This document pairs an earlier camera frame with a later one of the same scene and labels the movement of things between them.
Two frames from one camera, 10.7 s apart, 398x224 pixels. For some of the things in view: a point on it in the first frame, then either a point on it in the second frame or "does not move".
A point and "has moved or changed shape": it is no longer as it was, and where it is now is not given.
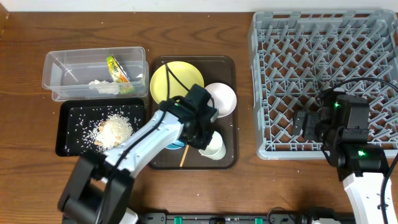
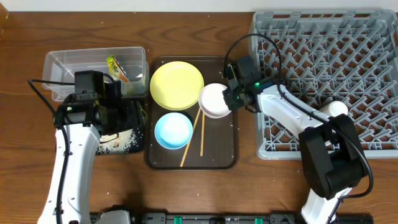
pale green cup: x=216 y=149 has moved or changed shape
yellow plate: x=174 y=78 does not move
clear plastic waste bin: x=66 y=73 does not move
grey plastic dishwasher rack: x=295 y=56 does not move
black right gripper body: x=317 y=129 → x=232 y=97
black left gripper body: x=201 y=137 → x=112 y=115
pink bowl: x=222 y=97 does not move
